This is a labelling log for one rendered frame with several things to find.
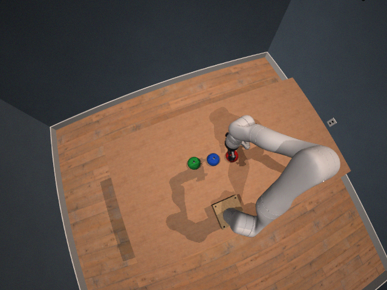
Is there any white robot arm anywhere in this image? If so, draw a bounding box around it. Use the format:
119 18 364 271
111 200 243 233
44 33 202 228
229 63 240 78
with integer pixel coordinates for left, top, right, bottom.
223 115 340 237

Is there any blue bell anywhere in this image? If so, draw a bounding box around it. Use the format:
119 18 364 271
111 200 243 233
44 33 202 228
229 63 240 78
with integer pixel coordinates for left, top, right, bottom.
207 153 220 166

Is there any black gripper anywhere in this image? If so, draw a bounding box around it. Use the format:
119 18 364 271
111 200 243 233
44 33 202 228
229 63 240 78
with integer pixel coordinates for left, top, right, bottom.
225 132 237 161

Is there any green dome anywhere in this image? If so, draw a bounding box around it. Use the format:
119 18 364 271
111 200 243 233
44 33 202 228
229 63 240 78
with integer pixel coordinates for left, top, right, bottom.
187 157 201 170

